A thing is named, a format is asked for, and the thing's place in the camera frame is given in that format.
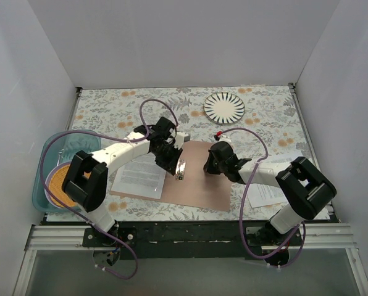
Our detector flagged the pink file folder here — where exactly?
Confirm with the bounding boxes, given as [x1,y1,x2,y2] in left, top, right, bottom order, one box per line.
[110,141,231,212]

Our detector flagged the printed paper sheet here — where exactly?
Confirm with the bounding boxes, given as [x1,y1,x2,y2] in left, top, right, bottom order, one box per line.
[248,150,308,208]
[111,154,165,200]

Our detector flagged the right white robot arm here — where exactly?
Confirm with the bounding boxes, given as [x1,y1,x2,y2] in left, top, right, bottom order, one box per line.
[204,141,337,245]

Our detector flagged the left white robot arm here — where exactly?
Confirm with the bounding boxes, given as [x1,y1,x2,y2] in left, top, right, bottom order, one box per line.
[62,117,190,247]

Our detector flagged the metal folder clip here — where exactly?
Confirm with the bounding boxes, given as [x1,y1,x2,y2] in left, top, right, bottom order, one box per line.
[175,159,186,181]

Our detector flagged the floral tablecloth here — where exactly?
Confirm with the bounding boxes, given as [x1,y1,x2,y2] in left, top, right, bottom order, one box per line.
[46,86,332,221]

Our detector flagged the white plate blue stripes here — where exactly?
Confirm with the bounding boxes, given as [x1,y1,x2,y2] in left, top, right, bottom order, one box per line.
[203,91,246,125]

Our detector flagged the teal plastic tray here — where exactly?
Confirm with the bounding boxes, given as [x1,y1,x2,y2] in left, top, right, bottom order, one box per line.
[31,130,101,213]

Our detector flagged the orange woven coaster dish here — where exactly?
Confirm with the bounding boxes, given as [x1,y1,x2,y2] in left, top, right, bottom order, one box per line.
[46,162,78,210]

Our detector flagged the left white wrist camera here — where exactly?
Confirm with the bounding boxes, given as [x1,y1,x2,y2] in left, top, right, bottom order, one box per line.
[174,132,190,149]

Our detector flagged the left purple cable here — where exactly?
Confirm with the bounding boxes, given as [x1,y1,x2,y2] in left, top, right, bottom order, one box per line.
[39,99,180,280]

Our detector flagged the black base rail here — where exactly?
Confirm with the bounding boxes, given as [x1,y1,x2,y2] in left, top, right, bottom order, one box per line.
[82,220,286,259]

